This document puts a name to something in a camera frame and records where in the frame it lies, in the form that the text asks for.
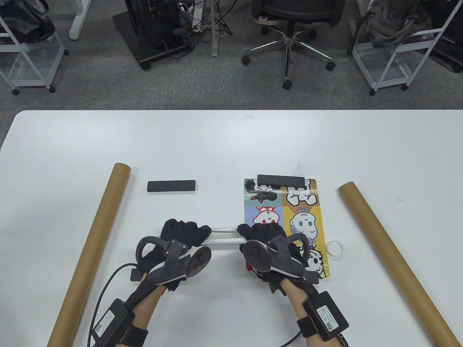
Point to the person's right hand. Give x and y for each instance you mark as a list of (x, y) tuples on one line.
[(264, 233)]

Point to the person's left hand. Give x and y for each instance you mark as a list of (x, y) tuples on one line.
[(181, 233)]

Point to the white poster with purple lettering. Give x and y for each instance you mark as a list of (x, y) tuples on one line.
[(224, 240)]

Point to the black bar weight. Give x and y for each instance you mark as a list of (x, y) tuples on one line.
[(280, 179), (136, 275), (313, 277), (171, 186)]

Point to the colourful cartoon grid poster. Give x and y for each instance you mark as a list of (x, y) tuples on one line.
[(304, 197)]

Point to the brown cardboard mailing tube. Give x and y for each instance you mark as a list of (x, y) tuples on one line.
[(94, 231), (379, 238)]

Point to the person's left forearm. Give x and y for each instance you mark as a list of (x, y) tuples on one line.
[(148, 307)]

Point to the person's right forearm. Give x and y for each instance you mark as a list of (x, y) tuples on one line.
[(296, 300)]

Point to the black wrist sensor box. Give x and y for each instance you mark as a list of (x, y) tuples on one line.
[(325, 316), (110, 321)]

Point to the black office chair chrome base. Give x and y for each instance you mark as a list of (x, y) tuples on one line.
[(287, 47)]

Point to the white desk leg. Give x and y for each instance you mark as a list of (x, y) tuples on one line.
[(77, 21), (215, 39)]

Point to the black wheeled equipment stand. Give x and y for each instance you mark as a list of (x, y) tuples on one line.
[(152, 32)]

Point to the white wheeled cart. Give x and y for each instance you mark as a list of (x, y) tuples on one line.
[(387, 61), (32, 68)]

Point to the grey crumpled cloth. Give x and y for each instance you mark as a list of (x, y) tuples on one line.
[(394, 21)]

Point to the black bag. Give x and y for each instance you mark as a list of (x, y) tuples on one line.
[(21, 21)]

